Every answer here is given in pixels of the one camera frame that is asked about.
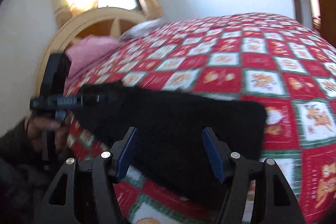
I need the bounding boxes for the black pants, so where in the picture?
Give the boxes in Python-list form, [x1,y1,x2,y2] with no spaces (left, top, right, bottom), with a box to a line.
[73,82,267,207]

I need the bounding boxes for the person left hand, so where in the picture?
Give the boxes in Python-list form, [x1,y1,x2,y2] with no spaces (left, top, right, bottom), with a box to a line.
[26,112,73,152]

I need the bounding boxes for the pink pillow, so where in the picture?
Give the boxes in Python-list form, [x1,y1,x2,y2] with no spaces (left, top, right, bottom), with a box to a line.
[65,35,121,88]

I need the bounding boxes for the cream wooden headboard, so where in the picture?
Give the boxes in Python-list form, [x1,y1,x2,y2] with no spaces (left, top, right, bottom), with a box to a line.
[35,7,146,95]

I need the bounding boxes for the grey striped pillow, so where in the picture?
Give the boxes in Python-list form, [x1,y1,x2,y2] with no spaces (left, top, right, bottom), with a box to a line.
[120,18,166,40]

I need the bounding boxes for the red christmas patchwork bedspread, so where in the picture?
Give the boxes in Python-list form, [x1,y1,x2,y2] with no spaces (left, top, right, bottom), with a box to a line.
[64,13,335,223]

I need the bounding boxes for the brown wooden door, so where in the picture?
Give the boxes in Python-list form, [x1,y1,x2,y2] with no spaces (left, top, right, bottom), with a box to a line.
[319,0,336,46]

